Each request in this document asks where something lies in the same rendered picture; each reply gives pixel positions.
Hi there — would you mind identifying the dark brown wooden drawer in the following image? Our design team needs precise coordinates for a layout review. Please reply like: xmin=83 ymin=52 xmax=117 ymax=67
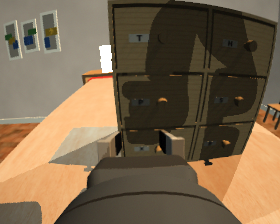
xmin=118 ymin=72 xmax=202 ymax=126
xmin=191 ymin=121 xmax=252 ymax=160
xmin=200 ymin=72 xmax=266 ymax=122
xmin=114 ymin=7 xmax=207 ymax=69
xmin=123 ymin=125 xmax=194 ymax=160
xmin=208 ymin=13 xmax=274 ymax=73

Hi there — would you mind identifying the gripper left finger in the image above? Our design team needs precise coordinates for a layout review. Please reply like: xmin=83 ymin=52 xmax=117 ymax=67
xmin=97 ymin=132 xmax=122 ymax=163

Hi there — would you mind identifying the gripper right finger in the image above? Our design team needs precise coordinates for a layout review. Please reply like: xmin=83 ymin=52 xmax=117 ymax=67
xmin=159 ymin=130 xmax=184 ymax=159

